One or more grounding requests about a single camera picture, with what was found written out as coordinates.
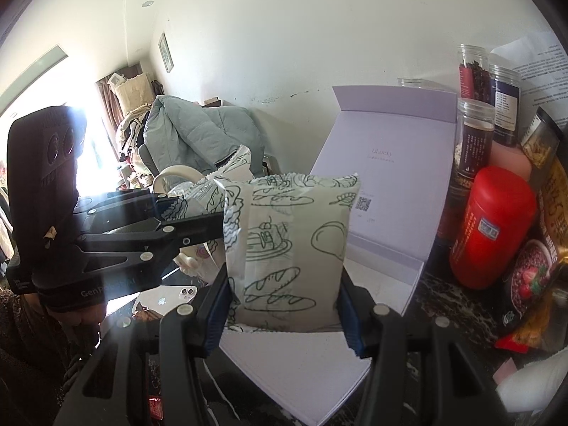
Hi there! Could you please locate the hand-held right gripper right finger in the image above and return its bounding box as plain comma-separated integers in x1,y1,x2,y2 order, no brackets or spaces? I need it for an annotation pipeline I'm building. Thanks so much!
336,275,515,426

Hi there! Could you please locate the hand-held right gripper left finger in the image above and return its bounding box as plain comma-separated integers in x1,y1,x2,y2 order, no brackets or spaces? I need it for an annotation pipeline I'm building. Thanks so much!
53,275,234,426

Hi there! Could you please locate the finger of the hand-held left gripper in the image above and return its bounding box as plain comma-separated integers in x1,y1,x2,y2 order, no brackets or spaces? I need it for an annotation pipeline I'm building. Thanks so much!
73,212,225,279
73,189,189,231

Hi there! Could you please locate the white bread-print snack packet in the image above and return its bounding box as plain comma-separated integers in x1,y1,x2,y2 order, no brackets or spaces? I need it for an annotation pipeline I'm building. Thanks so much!
171,144,253,258
222,172,361,333

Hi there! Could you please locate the red snack packet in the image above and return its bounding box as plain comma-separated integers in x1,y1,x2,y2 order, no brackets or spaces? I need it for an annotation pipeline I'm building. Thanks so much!
148,396,166,424

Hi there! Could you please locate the lavender gift box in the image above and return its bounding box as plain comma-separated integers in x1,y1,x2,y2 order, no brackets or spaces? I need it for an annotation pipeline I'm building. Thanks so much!
219,85,459,426

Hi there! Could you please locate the person's left forearm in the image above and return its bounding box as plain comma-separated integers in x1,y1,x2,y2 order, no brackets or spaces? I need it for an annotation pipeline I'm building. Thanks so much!
0,288,107,426

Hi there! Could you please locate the white cartoon water bottle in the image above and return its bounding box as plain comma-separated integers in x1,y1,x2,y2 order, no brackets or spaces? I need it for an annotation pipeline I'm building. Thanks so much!
153,165,223,287

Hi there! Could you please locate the white smartphone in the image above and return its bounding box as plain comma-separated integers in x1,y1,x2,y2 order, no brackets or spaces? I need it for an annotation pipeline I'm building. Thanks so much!
132,285,198,316

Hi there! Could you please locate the grey-green padded jacket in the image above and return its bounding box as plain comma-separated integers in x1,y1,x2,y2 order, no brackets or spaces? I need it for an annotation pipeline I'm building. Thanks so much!
143,95,267,178

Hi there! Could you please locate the pile of clothes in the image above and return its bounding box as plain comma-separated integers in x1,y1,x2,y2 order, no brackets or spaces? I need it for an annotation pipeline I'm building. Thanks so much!
114,102,154,187

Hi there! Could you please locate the red canister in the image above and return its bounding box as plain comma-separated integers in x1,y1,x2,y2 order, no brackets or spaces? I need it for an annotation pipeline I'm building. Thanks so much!
449,166,537,289

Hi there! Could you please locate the brown cereal bag strawberry picture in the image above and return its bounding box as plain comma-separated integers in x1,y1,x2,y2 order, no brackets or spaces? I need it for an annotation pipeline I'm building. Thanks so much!
501,155,568,349

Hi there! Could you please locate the clear jar dark red label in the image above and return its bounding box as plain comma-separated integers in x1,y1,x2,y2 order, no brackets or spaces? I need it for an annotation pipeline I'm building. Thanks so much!
437,98,495,245

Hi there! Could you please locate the pink container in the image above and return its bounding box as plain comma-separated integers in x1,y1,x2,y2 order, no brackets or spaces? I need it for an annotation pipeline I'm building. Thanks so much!
488,142,533,180

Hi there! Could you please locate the clear jar lid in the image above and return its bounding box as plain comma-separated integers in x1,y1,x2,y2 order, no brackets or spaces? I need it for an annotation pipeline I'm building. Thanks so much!
397,77,438,90

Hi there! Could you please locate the yellow-black snack bag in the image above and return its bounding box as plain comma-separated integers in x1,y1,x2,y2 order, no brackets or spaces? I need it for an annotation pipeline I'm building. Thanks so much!
521,106,568,169

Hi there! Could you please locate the clear jar navy label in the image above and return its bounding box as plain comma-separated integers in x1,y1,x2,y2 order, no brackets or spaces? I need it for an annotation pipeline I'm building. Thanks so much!
488,64,522,147

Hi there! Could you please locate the clear jar of dried fruit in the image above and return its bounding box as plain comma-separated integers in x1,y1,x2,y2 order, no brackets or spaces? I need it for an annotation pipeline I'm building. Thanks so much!
457,44,493,103

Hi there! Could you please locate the printed paper sheet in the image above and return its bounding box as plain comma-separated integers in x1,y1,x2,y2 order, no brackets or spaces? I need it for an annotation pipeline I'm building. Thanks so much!
490,38,568,120

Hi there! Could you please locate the framed wall picture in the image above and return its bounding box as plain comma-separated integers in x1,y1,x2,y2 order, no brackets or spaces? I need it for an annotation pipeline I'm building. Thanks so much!
158,33,173,72

